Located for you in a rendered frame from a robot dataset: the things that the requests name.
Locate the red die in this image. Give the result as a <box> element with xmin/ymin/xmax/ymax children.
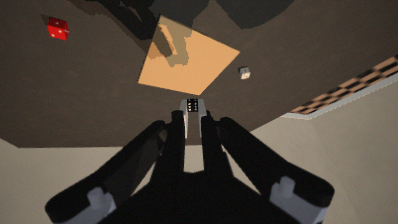
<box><xmin>47</xmin><ymin>18</ymin><xmax>69</xmax><ymax>40</ymax></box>

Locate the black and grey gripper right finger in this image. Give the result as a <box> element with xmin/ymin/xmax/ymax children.
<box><xmin>198</xmin><ymin>99</ymin><xmax>335</xmax><ymax>224</ymax></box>

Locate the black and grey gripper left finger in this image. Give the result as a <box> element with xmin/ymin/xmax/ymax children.
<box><xmin>45</xmin><ymin>100</ymin><xmax>188</xmax><ymax>224</ymax></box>

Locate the orange flat mat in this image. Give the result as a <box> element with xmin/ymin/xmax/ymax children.
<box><xmin>138</xmin><ymin>15</ymin><xmax>240</xmax><ymax>95</ymax></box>

